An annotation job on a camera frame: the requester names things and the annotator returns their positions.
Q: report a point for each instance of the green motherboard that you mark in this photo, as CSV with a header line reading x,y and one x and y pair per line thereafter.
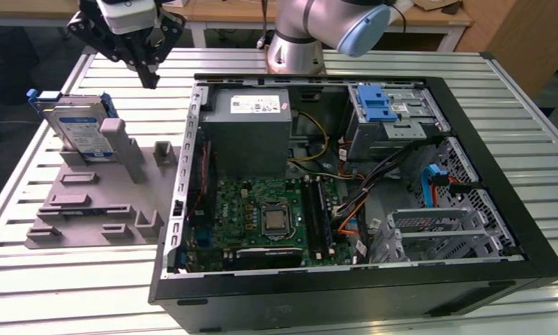
x,y
242,195

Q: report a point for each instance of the blue plastic bay latch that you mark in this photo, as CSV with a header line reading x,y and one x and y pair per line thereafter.
x,y
378,104

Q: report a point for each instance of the brown cardboard piece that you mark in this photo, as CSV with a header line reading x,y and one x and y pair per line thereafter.
x,y
438,5

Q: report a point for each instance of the black chair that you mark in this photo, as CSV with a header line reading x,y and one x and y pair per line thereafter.
x,y
10,63

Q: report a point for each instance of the grey power supply unit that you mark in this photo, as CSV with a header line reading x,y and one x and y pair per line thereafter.
x,y
247,146

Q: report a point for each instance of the grey disk bay cage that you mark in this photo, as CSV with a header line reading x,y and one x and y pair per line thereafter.
x,y
447,234

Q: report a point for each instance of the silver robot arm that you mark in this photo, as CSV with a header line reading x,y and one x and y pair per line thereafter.
x,y
294,35

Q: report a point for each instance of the white plug connector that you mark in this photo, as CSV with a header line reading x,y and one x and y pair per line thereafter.
x,y
339,212

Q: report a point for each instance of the grey parts rack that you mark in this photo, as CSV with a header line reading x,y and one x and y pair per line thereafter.
x,y
107,202

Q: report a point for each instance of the silver CPU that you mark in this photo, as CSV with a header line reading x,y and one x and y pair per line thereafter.
x,y
276,220

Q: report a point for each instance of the black open PC case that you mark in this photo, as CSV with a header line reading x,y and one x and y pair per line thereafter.
x,y
354,300

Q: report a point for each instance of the black RAM slot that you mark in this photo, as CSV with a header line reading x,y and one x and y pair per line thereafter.
x,y
311,216

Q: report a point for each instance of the wooden desk white frame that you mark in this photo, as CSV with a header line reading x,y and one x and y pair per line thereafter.
x,y
223,12

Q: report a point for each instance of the CPU socket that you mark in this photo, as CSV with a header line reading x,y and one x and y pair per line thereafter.
x,y
260,223

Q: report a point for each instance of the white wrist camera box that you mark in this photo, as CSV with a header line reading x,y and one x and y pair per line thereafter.
x,y
130,17

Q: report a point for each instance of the grey optical drive bay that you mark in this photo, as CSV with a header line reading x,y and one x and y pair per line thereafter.
x,y
400,139

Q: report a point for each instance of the hard disk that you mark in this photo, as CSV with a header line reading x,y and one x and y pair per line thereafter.
x,y
82,132

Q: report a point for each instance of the dark RAM stick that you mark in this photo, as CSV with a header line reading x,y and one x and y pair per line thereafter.
x,y
324,216

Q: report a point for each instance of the wooden cabinet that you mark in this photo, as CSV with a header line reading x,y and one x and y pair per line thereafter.
x,y
531,42

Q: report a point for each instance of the black graphics card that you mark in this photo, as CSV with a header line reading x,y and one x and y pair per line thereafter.
x,y
266,258

